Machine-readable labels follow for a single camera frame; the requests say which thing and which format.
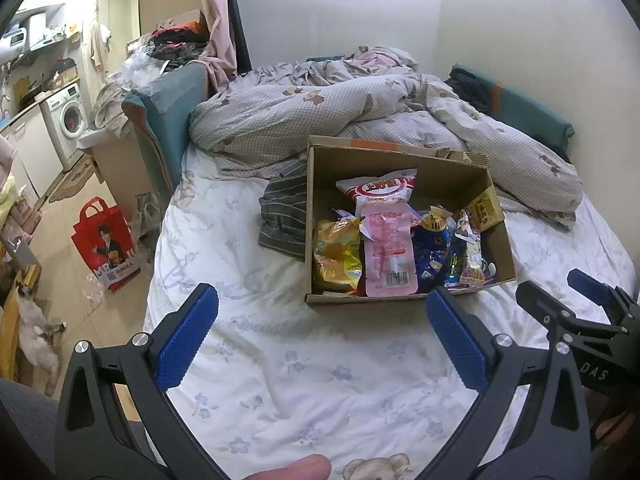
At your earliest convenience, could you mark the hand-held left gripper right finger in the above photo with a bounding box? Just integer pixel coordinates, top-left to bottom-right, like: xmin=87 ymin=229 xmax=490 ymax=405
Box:
xmin=425 ymin=286 xmax=594 ymax=480

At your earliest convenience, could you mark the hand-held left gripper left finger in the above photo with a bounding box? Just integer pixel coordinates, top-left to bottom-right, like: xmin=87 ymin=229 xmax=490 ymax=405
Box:
xmin=54 ymin=282 xmax=236 ymax=480

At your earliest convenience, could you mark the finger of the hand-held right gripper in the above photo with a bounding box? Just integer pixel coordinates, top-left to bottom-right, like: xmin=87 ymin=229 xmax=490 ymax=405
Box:
xmin=516 ymin=280 xmax=577 ymax=347
xmin=567 ymin=268 xmax=640 ymax=329

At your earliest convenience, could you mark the dark blue snack packet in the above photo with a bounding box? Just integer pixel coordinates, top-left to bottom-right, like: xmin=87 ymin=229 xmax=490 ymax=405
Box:
xmin=412 ymin=205 xmax=458 ymax=294

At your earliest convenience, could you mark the pink snack packet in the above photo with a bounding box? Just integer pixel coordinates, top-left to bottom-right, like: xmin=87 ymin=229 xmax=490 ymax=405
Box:
xmin=361 ymin=201 xmax=421 ymax=297

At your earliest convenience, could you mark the yellow brown print snack packet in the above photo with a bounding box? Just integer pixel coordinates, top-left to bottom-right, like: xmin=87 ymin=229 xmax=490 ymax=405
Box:
xmin=467 ymin=186 xmax=504 ymax=232

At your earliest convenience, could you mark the brown cardboard box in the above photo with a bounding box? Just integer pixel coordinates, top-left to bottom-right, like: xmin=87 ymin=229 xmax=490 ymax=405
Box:
xmin=305 ymin=135 xmax=517 ymax=307

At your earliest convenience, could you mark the white red snack bag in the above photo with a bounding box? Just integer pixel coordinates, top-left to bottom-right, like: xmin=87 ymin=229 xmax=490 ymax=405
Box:
xmin=336 ymin=169 xmax=419 ymax=217

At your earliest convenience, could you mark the person's left hand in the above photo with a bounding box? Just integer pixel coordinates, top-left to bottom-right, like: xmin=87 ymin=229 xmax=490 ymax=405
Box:
xmin=246 ymin=453 xmax=332 ymax=480

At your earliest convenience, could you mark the white floral bed sheet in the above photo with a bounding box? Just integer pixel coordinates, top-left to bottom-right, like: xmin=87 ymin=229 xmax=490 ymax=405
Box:
xmin=142 ymin=145 xmax=639 ymax=480

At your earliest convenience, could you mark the red shopping bag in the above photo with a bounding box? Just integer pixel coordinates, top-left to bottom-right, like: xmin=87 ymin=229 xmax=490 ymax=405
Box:
xmin=71 ymin=196 xmax=142 ymax=292

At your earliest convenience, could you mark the cream brown cat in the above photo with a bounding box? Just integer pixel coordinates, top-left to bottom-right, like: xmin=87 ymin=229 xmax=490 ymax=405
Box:
xmin=15 ymin=280 xmax=69 ymax=397

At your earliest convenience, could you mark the grey striped cloth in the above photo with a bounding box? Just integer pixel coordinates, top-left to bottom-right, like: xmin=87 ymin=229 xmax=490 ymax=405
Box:
xmin=258 ymin=157 xmax=309 ymax=262

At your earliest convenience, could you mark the person's grey clothing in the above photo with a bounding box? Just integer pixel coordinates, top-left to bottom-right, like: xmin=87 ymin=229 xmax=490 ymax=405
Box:
xmin=0 ymin=379 xmax=59 ymax=480

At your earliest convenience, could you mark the teal padded bed board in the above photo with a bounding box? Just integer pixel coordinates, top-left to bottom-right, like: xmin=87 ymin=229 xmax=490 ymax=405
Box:
xmin=121 ymin=62 xmax=211 ymax=197
xmin=450 ymin=64 xmax=576 ymax=152

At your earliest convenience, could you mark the patterned floor rug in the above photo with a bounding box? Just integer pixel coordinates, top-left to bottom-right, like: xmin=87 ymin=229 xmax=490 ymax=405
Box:
xmin=47 ymin=155 xmax=99 ymax=204

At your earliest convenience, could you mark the dark clothing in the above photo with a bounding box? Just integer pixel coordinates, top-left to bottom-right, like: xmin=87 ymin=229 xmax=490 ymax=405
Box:
xmin=444 ymin=67 xmax=497 ymax=117

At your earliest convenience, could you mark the white cabinet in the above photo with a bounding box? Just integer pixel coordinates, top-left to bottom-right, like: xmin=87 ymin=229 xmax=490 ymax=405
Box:
xmin=0 ymin=105 xmax=64 ymax=202

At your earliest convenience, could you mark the grey checked bear print duvet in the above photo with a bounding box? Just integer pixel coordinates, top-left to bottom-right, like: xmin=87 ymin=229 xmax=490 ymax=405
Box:
xmin=189 ymin=60 xmax=584 ymax=232

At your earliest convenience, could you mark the white washing machine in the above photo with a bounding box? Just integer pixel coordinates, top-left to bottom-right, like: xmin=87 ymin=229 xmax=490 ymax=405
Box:
xmin=40 ymin=82 xmax=89 ymax=172

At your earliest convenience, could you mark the clear plastic bag pile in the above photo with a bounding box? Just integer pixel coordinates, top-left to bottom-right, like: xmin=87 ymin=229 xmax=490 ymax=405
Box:
xmin=92 ymin=54 xmax=167 ymax=137

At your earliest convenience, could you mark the pile of dark clothes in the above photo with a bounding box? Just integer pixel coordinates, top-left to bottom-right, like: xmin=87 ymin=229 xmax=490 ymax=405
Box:
xmin=145 ymin=20 xmax=212 ymax=69

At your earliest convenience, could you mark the pink crumpled sheet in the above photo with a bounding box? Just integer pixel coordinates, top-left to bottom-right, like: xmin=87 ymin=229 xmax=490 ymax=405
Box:
xmin=305 ymin=46 xmax=419 ymax=86

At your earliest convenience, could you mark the hanging beige towel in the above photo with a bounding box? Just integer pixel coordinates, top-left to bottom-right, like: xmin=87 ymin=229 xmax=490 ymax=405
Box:
xmin=88 ymin=22 xmax=112 ymax=72

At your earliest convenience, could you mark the pink curtain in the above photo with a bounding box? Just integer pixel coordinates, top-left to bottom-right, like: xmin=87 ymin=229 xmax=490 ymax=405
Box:
xmin=197 ymin=0 xmax=239 ymax=94

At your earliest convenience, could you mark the black vertical frame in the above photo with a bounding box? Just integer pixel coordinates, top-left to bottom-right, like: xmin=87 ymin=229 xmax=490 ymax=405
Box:
xmin=220 ymin=0 xmax=254 ymax=74

